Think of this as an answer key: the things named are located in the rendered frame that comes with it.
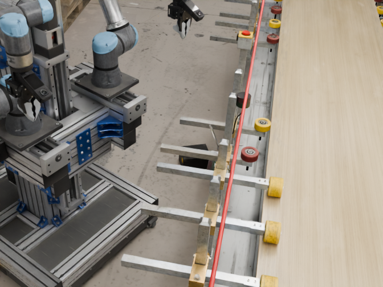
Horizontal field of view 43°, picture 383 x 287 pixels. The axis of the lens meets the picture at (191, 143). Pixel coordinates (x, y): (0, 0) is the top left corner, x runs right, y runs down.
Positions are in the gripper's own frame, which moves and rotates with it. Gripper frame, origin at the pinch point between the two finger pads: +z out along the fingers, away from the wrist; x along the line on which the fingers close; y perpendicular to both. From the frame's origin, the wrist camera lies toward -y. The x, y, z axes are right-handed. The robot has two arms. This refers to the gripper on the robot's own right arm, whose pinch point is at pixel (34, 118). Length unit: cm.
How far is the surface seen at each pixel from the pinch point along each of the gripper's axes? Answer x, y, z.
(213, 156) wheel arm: -71, -29, 46
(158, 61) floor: -249, 147, 132
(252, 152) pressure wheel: -80, -44, 41
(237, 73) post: -99, -21, 17
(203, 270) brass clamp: -8, -67, 35
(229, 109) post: -77, -31, 21
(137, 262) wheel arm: 3, -47, 36
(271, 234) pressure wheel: -37, -76, 35
